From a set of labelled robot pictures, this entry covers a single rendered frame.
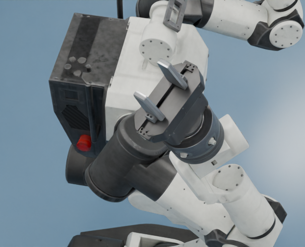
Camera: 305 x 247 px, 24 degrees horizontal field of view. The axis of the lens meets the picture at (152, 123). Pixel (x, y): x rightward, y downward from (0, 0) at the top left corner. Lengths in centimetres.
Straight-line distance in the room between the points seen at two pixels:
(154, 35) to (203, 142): 35
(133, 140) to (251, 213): 25
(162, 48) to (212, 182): 28
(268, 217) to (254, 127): 168
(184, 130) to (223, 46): 221
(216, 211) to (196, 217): 4
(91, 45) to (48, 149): 143
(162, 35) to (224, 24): 34
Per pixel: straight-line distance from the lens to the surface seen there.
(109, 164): 133
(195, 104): 102
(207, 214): 133
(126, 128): 130
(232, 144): 114
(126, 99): 139
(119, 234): 245
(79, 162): 177
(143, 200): 174
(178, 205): 133
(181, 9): 139
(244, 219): 126
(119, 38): 149
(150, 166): 131
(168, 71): 96
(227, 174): 123
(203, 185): 117
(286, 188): 279
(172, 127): 99
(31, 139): 292
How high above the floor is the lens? 231
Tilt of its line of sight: 52 degrees down
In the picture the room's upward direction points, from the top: straight up
